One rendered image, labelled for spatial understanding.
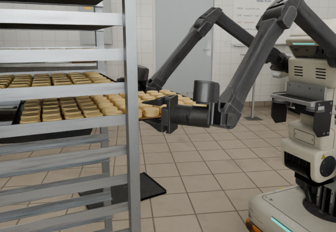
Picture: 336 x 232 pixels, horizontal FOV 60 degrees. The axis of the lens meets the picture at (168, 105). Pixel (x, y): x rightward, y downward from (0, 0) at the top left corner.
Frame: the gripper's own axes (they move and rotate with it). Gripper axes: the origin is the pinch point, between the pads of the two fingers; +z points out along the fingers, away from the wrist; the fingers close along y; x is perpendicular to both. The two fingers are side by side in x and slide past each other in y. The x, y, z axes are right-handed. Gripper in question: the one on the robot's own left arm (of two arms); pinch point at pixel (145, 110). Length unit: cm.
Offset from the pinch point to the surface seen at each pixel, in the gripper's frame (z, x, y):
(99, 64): 32.3, 24.3, -10.6
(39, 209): 51, 4, 47
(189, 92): 122, 422, 74
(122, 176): 4.0, -7.4, 18.3
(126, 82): 1.3, -7.9, -9.6
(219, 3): 78, 446, -80
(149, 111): -0.6, 1.9, 0.6
